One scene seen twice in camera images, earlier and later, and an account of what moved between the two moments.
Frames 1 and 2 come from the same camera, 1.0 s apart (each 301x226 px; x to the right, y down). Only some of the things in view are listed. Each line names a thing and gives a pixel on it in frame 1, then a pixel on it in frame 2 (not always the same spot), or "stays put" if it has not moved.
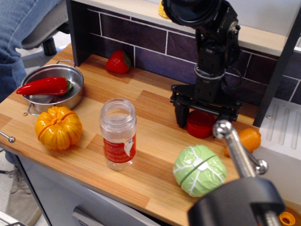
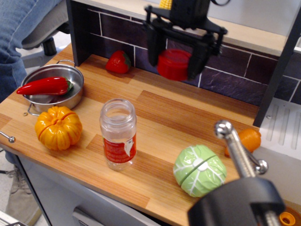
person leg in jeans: x=18 y=19 stays put
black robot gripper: x=205 y=95 -> x=188 y=15
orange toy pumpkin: x=59 y=128 stays put
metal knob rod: x=11 y=139 stays put
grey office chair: x=35 y=45 stays put
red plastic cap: x=200 y=124 -> x=172 y=64
